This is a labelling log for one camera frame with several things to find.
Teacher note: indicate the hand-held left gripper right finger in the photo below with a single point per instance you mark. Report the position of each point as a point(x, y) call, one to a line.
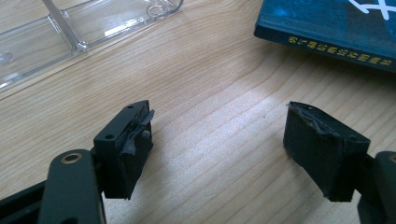
point(317, 155)

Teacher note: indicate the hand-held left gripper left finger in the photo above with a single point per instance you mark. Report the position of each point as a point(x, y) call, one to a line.
point(124, 168)

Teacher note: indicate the blue monster picture book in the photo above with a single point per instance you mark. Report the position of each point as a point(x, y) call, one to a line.
point(327, 25)

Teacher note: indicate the clear acrylic book rack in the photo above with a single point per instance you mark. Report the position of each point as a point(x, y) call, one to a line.
point(31, 46)

